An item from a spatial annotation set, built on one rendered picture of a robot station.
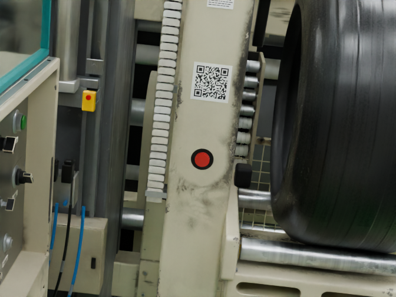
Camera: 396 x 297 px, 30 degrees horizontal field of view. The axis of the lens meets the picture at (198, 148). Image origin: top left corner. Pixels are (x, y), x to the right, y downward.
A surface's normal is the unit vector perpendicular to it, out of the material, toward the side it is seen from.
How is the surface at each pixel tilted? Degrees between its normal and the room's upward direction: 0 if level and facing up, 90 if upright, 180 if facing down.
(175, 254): 90
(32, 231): 90
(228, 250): 90
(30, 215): 90
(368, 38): 52
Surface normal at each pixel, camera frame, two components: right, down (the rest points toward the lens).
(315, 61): -0.65, -0.25
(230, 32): -0.02, 0.30
